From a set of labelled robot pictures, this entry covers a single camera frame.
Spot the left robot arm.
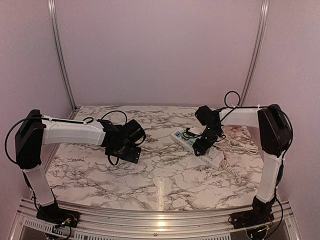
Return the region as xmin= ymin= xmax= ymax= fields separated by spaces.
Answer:
xmin=4 ymin=109 xmax=147 ymax=223

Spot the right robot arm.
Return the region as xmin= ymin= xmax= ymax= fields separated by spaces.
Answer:
xmin=192 ymin=104 xmax=293 ymax=224

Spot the right aluminium frame post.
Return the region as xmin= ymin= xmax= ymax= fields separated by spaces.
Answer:
xmin=239 ymin=0 xmax=270 ymax=106

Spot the white strip power cord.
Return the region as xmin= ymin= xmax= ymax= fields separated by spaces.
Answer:
xmin=217 ymin=156 xmax=245 ymax=186

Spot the left aluminium frame post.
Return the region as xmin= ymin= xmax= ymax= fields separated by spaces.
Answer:
xmin=47 ymin=0 xmax=77 ymax=112

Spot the white pastel power strip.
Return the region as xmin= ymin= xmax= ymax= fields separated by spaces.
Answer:
xmin=170 ymin=127 xmax=225 ymax=170

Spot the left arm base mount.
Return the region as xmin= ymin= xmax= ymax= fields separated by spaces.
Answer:
xmin=33 ymin=196 xmax=81 ymax=228

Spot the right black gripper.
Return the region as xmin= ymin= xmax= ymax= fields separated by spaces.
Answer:
xmin=193 ymin=125 xmax=221 ymax=156

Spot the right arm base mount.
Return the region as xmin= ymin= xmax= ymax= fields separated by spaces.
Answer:
xmin=228 ymin=196 xmax=276 ymax=229

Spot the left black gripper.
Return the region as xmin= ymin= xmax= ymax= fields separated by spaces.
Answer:
xmin=105 ymin=143 xmax=141 ymax=164

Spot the front aluminium rail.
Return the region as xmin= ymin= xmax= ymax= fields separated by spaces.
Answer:
xmin=4 ymin=198 xmax=302 ymax=240

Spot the aluminium frame post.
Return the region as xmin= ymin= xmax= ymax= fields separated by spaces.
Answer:
xmin=239 ymin=0 xmax=270 ymax=106
xmin=47 ymin=0 xmax=77 ymax=112

